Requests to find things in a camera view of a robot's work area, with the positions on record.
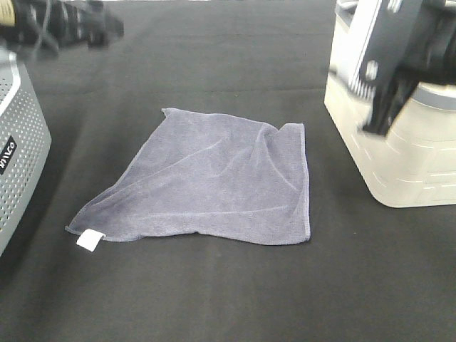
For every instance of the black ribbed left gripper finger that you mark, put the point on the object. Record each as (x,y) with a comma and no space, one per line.
(388,102)

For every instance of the grey-blue microfibre towel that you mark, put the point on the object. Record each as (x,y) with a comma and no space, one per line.
(212,174)

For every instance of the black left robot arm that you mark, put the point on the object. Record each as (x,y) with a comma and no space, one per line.
(29,26)

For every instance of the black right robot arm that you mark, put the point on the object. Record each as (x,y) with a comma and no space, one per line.
(430,53)

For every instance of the white basket with grey rim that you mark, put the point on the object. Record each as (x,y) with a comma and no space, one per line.
(414,165)

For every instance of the black table cloth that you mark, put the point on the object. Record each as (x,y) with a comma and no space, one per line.
(368,273)

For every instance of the grey perforated plastic basket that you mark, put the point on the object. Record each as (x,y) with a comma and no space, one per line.
(25,143)

